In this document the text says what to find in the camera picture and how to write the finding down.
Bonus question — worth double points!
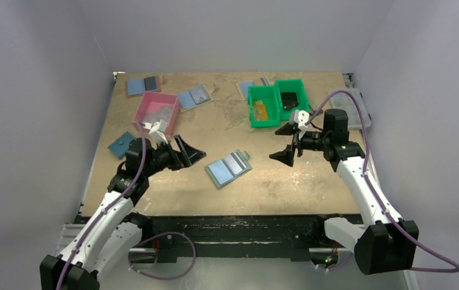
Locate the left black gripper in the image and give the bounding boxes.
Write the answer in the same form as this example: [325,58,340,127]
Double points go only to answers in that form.
[143,135,205,178]

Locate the green card holder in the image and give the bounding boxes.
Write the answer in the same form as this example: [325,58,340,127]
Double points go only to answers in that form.
[205,149,252,188]

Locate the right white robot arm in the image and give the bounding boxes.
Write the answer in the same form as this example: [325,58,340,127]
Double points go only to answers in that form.
[269,109,419,275]

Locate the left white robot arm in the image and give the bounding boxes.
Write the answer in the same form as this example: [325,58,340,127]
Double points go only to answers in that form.
[39,135,206,289]

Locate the cards in pink box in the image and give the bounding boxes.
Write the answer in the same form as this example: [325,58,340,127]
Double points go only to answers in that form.
[141,106,173,124]

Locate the dark blue card holder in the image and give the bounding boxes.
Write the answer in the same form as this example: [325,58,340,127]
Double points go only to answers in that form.
[108,131,135,160]

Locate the blue card behind bin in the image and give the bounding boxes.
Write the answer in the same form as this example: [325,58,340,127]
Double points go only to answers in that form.
[236,77,271,100]

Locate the yellow item in bin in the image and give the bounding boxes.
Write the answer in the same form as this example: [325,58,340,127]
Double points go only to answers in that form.
[252,100,269,121]

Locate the black item in bin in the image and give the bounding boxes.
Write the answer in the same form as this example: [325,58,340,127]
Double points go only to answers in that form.
[280,92,299,111]

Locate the left green bin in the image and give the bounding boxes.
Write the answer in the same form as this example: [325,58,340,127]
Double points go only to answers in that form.
[248,85,280,128]

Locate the green bin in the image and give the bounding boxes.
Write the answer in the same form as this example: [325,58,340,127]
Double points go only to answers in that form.
[248,85,280,128]
[275,79,310,121]

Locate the right green bin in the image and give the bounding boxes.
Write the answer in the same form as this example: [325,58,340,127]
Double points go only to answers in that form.
[275,79,310,121]

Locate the pink open box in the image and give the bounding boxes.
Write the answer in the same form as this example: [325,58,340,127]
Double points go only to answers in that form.
[132,91,180,137]

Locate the clear compartment organizer box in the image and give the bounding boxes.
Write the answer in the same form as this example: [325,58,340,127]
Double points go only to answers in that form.
[329,88,371,130]

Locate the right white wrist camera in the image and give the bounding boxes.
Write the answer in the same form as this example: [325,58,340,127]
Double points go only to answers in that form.
[288,109,310,140]

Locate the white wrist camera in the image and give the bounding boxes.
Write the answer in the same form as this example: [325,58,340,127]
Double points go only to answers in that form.
[288,109,310,140]
[146,119,169,146]

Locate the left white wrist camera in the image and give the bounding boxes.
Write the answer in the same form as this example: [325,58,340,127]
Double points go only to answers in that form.
[146,119,169,146]

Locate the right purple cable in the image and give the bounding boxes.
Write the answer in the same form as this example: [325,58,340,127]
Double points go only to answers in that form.
[309,89,459,274]

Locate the purple cable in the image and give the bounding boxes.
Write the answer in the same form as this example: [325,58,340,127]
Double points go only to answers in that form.
[55,120,197,290]
[309,89,459,274]

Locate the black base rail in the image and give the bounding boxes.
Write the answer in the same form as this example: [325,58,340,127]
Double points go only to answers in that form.
[59,213,367,265]

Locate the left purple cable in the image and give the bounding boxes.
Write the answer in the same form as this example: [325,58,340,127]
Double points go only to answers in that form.
[55,120,197,290]

